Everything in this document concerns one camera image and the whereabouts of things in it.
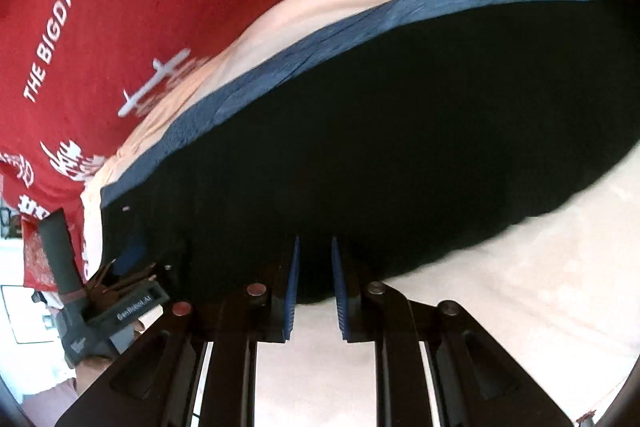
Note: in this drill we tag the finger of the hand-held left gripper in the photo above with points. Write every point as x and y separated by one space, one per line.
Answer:
134 248

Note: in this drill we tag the black pants with blue waistband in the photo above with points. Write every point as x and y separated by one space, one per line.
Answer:
400 132

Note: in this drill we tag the peach patterned cloth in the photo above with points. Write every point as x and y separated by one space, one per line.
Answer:
525 282

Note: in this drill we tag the person's left hand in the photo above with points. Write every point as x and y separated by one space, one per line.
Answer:
90 368

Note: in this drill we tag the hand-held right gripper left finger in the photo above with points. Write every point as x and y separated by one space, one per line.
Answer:
292 292

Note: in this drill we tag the person's left forearm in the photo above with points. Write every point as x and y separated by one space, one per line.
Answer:
52 393

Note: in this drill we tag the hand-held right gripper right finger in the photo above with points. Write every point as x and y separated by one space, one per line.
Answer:
340 294

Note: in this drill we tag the red patterned bag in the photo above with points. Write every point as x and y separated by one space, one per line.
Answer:
40 257

